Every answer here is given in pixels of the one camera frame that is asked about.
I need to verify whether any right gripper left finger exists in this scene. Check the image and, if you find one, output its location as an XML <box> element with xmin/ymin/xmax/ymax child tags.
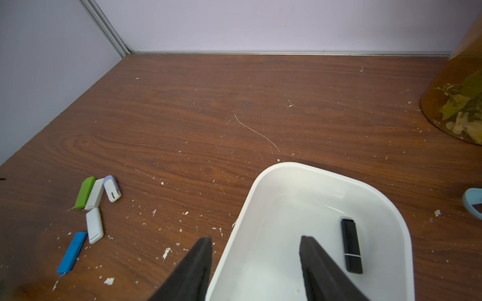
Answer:
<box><xmin>149</xmin><ymin>237</ymin><xmax>212</xmax><ymax>301</ymax></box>

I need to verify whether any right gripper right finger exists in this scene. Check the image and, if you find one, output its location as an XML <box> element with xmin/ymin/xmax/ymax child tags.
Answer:
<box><xmin>299</xmin><ymin>236</ymin><xmax>369</xmax><ymax>301</ymax></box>

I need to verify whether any black usb drive long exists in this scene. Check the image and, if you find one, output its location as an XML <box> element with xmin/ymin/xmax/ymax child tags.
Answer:
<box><xmin>341</xmin><ymin>218</ymin><xmax>364</xmax><ymax>275</ymax></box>

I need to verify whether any white lilac usb drive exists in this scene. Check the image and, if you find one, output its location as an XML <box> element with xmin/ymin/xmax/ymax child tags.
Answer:
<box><xmin>103</xmin><ymin>175</ymin><xmax>122</xmax><ymax>203</ymax></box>

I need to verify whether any green usb flash drive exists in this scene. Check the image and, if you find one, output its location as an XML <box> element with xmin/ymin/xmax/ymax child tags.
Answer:
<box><xmin>74</xmin><ymin>176</ymin><xmax>96</xmax><ymax>209</ymax></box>

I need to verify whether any white plastic storage box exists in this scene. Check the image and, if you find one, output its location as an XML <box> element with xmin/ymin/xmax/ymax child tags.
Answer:
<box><xmin>206</xmin><ymin>163</ymin><xmax>415</xmax><ymax>300</ymax></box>

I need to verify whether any blue usb flash drive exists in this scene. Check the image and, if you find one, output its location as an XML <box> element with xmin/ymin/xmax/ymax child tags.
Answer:
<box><xmin>56</xmin><ymin>232</ymin><xmax>87</xmax><ymax>277</ymax></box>

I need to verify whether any teal dustpan with pink brush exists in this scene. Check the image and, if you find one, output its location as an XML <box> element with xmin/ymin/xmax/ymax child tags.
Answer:
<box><xmin>463</xmin><ymin>188</ymin><xmax>482</xmax><ymax>220</ymax></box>

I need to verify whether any yellow green potted plant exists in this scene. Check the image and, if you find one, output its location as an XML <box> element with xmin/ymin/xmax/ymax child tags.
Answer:
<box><xmin>420</xmin><ymin>16</ymin><xmax>481</xmax><ymax>145</ymax></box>

